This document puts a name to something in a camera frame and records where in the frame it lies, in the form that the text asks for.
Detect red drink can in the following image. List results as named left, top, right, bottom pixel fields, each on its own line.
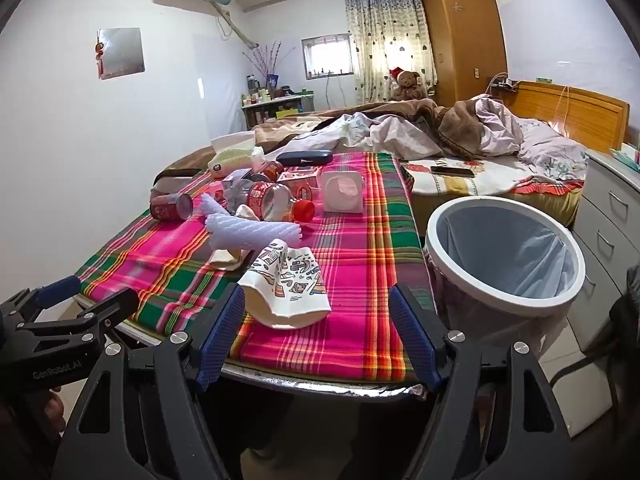
left=150, top=192, right=194, bottom=221

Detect clear plastic bottle red label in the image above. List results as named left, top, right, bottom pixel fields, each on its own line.
left=245, top=182, right=316, bottom=223

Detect air conditioner pipe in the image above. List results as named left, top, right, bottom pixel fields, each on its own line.
left=214, top=2, right=259, bottom=52

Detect soft tissue pack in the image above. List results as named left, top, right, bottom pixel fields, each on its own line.
left=209, top=132, right=266, bottom=179

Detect square wall mirror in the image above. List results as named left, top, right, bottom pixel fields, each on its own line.
left=97, top=27, right=146, bottom=80

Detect floral bed sheet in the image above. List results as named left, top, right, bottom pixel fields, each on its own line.
left=400, top=157, right=586, bottom=197

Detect black chair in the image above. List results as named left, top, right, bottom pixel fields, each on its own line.
left=550, top=265, right=640, bottom=411

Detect strawberry milk carton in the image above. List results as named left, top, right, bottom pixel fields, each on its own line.
left=277, top=170, right=321, bottom=202

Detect small red labelled can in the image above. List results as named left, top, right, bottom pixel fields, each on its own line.
left=250, top=160, right=285, bottom=184

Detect black glasses case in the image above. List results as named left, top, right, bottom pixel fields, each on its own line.
left=276, top=150, right=333, bottom=166

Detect wooden wardrobe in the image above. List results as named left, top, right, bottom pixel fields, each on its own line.
left=421, top=0, right=509, bottom=107

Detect white round trash bin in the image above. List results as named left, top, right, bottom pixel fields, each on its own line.
left=422, top=196, right=587, bottom=356

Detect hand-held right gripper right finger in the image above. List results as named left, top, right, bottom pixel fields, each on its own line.
left=389, top=284, right=576, bottom=480

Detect cream crumpled paper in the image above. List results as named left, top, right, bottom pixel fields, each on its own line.
left=207, top=247, right=246, bottom=272

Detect decorative dry branches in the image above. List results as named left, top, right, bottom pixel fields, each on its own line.
left=243, top=42, right=296, bottom=78

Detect printed crushed paper cup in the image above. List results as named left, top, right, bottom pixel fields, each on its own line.
left=239, top=240, right=332, bottom=331

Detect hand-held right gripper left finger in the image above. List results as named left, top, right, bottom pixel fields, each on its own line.
left=52, top=282, right=246, bottom=480

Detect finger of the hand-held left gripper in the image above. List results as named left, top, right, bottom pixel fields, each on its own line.
left=17, top=287, right=140, bottom=356
left=0, top=275, right=82, bottom=328

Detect pile of small boxes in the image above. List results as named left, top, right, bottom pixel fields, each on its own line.
left=617, top=142, right=640, bottom=171

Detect patterned curtain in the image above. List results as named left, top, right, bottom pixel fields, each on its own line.
left=343, top=0, right=438, bottom=107

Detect white square plastic tub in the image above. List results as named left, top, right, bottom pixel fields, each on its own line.
left=320, top=170, right=363, bottom=213

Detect brown blanket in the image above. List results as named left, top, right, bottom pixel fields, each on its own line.
left=252, top=97, right=523, bottom=158

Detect brown teddy bear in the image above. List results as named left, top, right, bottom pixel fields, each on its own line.
left=389, top=67, right=424, bottom=102

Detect white foam fruit net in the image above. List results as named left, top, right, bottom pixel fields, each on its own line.
left=199, top=192, right=228, bottom=221
left=202, top=212, right=304, bottom=250

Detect pale pink duvet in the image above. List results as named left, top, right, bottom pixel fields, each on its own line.
left=300, top=95, right=588, bottom=181

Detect shelf with bottles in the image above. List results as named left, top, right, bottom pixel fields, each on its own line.
left=241, top=74, right=315, bottom=128

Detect wooden bed headboard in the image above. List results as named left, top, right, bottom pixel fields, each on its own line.
left=510, top=80, right=631, bottom=153

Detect small window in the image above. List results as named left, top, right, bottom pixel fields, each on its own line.
left=301, top=35, right=354, bottom=80

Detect grey drawer cabinet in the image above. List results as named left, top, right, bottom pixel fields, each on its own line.
left=570, top=147, right=640, bottom=352

